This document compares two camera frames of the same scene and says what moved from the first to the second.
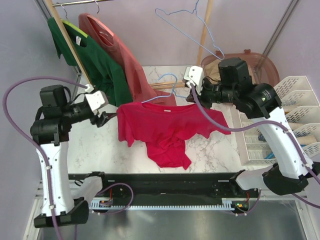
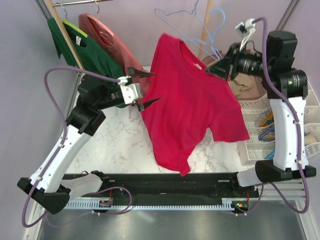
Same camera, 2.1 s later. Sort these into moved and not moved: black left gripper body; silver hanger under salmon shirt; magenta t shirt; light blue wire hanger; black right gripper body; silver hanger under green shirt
Moved: magenta t shirt; black left gripper body; light blue wire hanger; black right gripper body
Not moved: silver hanger under green shirt; silver hanger under salmon shirt
